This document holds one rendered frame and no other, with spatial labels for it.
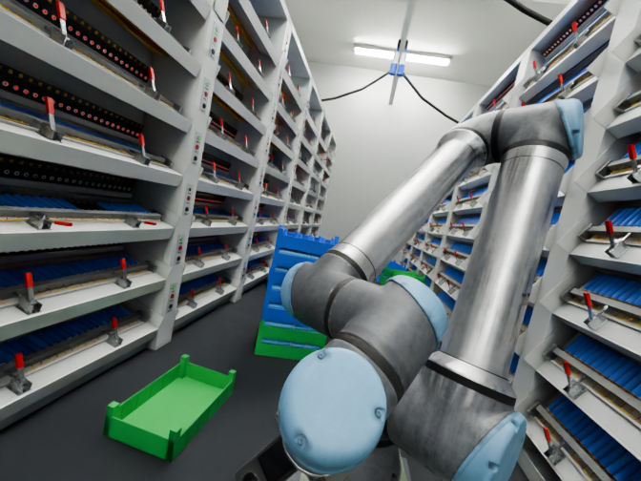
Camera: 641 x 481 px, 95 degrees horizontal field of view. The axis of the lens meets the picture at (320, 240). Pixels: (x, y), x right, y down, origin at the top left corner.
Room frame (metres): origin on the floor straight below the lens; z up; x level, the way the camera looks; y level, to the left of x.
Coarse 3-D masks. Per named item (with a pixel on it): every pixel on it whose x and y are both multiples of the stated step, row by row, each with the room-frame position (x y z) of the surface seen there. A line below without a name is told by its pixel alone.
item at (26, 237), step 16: (80, 192) 0.89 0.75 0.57; (96, 192) 0.94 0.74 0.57; (112, 192) 1.00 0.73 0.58; (144, 208) 1.11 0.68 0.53; (160, 208) 1.10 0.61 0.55; (0, 224) 0.59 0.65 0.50; (16, 224) 0.61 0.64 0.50; (80, 224) 0.75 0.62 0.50; (96, 224) 0.80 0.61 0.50; (112, 224) 0.85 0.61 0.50; (144, 224) 0.97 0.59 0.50; (160, 224) 1.05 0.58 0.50; (0, 240) 0.57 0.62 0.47; (16, 240) 0.59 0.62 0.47; (32, 240) 0.63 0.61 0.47; (48, 240) 0.66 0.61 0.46; (64, 240) 0.69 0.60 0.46; (80, 240) 0.74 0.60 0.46; (96, 240) 0.78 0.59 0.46; (112, 240) 0.83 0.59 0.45; (128, 240) 0.89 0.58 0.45
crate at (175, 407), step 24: (168, 384) 0.91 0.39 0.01; (192, 384) 0.94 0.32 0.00; (216, 384) 0.95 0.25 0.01; (120, 408) 0.72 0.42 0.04; (144, 408) 0.79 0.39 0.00; (168, 408) 0.81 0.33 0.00; (192, 408) 0.82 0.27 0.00; (216, 408) 0.83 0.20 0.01; (120, 432) 0.67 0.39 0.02; (144, 432) 0.66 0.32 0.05; (168, 432) 0.72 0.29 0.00; (192, 432) 0.72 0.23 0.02; (168, 456) 0.65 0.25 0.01
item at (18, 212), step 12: (0, 216) 0.60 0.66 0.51; (12, 216) 0.62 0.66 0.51; (24, 216) 0.64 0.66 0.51; (48, 216) 0.69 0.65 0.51; (60, 216) 0.72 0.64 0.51; (72, 216) 0.75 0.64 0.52; (84, 216) 0.78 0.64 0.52; (96, 216) 0.82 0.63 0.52; (108, 216) 0.85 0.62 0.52; (120, 216) 0.90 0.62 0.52; (144, 216) 0.99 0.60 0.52; (156, 216) 1.05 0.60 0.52
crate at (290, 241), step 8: (280, 232) 1.22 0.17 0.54; (288, 232) 1.42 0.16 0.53; (280, 240) 1.22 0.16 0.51; (288, 240) 1.22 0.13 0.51; (296, 240) 1.23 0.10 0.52; (304, 240) 1.24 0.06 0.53; (312, 240) 1.24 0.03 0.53; (328, 240) 1.45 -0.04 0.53; (336, 240) 1.44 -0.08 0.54; (288, 248) 1.23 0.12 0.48; (296, 248) 1.23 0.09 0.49; (304, 248) 1.24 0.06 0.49; (312, 248) 1.24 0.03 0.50; (320, 248) 1.25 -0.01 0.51; (328, 248) 1.25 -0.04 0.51
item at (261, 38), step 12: (228, 0) 1.40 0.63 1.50; (240, 0) 1.29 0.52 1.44; (240, 12) 1.45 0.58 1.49; (252, 12) 1.38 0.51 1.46; (240, 24) 1.51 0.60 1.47; (252, 24) 1.42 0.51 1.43; (252, 36) 1.65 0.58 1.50; (264, 36) 1.55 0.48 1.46; (252, 48) 1.76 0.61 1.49; (264, 48) 1.71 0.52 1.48; (276, 48) 1.78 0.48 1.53; (276, 60) 1.75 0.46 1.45
